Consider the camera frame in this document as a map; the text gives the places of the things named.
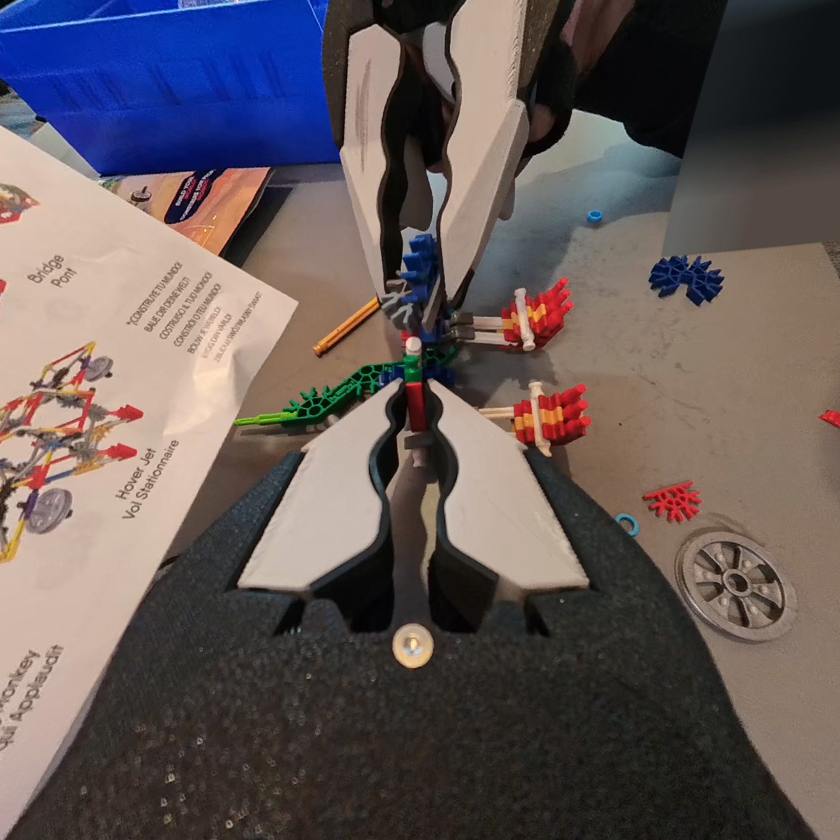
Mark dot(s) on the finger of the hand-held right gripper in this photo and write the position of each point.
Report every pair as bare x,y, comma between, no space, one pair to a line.
364,144
485,164

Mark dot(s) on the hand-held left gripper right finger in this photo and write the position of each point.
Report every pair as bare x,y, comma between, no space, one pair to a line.
505,518

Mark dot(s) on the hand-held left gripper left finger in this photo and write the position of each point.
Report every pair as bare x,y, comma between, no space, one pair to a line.
321,512

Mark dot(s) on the colourful toy construction model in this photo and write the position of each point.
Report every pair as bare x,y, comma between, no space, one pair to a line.
417,262

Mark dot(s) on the person's right forearm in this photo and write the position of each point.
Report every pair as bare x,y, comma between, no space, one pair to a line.
623,85

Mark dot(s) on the person's right hand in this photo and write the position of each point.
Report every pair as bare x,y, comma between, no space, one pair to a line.
543,121

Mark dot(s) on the green connector with lime rod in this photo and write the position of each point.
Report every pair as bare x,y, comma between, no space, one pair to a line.
315,403

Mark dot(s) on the red snowflake toy connector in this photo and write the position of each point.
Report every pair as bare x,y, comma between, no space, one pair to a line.
673,502

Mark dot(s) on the blue plastic bin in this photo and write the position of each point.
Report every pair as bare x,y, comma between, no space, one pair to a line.
164,85

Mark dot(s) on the orange toy rod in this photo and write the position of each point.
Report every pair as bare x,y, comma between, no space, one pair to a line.
344,328

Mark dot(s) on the grey toy wheel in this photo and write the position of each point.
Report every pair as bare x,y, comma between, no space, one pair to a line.
705,577

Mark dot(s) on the dark blue toy connector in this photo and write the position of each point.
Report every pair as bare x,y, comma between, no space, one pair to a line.
682,279

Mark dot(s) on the white printed instruction sheet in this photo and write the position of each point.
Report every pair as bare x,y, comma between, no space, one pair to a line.
131,295

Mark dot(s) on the small red toy clip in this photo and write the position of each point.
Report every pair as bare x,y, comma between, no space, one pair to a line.
831,418

